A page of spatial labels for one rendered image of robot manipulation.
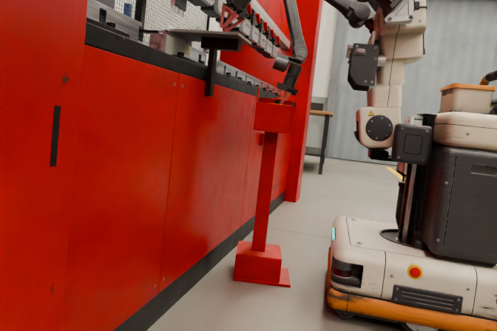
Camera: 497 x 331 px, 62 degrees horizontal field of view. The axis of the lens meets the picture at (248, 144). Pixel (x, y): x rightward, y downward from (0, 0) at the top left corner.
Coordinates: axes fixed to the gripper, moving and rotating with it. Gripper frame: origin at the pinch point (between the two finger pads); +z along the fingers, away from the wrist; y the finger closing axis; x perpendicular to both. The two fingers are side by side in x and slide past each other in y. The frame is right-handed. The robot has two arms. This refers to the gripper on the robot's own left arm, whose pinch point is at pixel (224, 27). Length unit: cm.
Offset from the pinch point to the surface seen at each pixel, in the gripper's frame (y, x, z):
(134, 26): 34.6, -10.1, 15.1
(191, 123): 12.2, 14.2, 33.5
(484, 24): -788, 136, -299
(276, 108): -23.2, 29.8, 15.0
